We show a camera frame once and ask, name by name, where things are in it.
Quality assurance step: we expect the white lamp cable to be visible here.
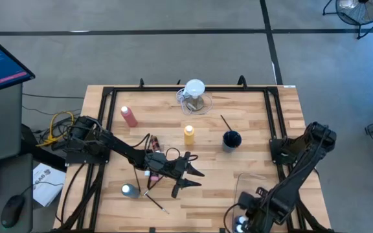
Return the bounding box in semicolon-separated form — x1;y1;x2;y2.
175;89;213;115

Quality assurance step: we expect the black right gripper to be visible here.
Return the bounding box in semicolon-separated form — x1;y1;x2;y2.
237;186;272;233

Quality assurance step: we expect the black computer mouse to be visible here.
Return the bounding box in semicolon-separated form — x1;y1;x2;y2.
0;194;26;228

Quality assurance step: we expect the tall yellow paint bottle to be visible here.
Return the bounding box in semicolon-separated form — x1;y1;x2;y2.
183;125;196;146

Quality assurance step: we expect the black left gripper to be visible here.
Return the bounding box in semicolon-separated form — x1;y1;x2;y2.
144;151;206;199

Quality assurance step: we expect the white paper booklet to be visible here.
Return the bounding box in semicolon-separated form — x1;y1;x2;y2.
32;162;67;208

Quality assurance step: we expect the tall grey-blue paint bottle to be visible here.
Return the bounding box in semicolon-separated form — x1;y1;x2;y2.
120;183;141;199

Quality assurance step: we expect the black floor fan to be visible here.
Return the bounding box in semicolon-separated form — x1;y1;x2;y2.
322;0;373;40

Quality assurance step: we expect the grey-blue plastic cup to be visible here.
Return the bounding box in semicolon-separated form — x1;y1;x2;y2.
222;130;243;153

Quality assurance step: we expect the clear plastic bin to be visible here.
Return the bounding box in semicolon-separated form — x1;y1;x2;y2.
231;171;283;233

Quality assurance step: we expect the black aluminium table frame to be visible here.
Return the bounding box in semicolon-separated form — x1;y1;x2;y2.
53;77;333;233

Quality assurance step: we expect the tall red paint bottle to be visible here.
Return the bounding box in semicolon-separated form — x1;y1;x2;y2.
120;105;139;128

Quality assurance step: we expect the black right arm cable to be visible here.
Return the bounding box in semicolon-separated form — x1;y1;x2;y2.
222;203;249;233

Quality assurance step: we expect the yellow cable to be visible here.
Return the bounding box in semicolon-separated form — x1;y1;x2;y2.
36;111;76;148

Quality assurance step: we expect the terracotta paint bottle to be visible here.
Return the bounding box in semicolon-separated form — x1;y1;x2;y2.
150;135;161;153

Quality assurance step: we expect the white mushroom lamp metal base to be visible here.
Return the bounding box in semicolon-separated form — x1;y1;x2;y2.
183;78;206;111

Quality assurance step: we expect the black paintbrush silver ferrule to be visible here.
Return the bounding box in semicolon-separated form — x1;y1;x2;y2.
220;115;233;133
143;191;170;215
146;176;164;191
133;166;142;192

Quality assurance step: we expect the black left camera cable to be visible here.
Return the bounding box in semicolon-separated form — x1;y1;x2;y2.
165;147;199;162

